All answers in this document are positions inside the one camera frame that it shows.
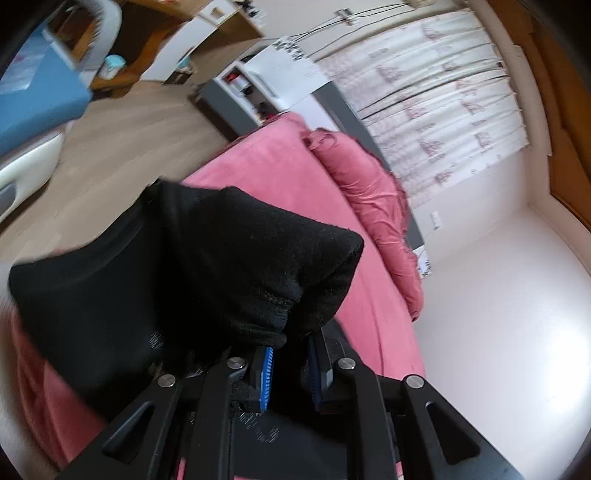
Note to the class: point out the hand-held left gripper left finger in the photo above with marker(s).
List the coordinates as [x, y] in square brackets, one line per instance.
[264, 378]

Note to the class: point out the black pants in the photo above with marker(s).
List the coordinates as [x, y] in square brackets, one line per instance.
[184, 277]

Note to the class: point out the brown wooden door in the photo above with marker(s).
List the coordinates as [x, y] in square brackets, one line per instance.
[563, 115]

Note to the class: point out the red crumpled duvet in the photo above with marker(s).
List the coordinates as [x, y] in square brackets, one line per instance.
[364, 184]

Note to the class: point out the blue chair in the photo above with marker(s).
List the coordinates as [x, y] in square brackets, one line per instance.
[32, 101]

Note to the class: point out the white patterned curtain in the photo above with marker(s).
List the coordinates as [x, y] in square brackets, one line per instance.
[438, 92]

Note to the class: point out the white flower-print nightstand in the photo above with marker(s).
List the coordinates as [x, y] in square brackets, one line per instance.
[424, 264]
[277, 78]

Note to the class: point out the white teal lidded jar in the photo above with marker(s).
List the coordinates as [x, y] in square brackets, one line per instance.
[113, 65]

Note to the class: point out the grey curved chair back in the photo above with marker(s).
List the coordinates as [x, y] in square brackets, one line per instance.
[104, 27]

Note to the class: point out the grey wall socket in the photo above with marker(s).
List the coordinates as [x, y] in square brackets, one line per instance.
[345, 16]

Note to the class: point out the brown wooden desk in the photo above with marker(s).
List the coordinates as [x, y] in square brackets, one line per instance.
[147, 11]

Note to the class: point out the teal bowl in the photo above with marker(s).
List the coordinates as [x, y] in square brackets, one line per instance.
[183, 60]

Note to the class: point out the white wall socket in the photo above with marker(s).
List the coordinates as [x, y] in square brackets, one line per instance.
[435, 220]

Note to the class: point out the grey bed headboard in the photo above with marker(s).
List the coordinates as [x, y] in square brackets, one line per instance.
[344, 115]

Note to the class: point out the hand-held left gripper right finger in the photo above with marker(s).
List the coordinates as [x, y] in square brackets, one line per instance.
[316, 374]

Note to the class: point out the red plush bed cover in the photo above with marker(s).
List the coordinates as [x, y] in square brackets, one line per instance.
[277, 161]

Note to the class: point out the white desk cabinet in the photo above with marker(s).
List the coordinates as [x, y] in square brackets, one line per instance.
[184, 41]

